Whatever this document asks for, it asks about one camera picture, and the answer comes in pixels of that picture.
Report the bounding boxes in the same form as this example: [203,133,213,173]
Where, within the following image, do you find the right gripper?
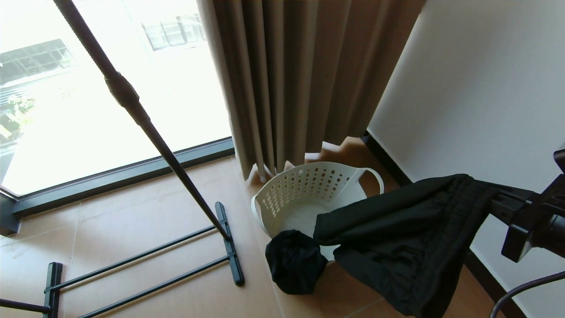
[489,174,565,263]

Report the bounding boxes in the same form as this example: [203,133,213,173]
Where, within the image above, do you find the black shorts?
[313,174,501,318]

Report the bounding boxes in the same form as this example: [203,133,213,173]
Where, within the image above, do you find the black garment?
[265,230,329,295]

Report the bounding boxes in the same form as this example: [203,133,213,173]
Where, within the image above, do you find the white laundry basket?
[251,162,384,261]

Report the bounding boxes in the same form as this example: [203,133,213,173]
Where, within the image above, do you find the black clothes rack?
[0,0,245,318]

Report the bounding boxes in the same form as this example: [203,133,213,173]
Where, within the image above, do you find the beige curtain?
[196,0,426,182]

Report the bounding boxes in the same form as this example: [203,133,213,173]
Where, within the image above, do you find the window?
[0,0,234,237]

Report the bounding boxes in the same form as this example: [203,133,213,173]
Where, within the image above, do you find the black cable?
[489,270,565,318]

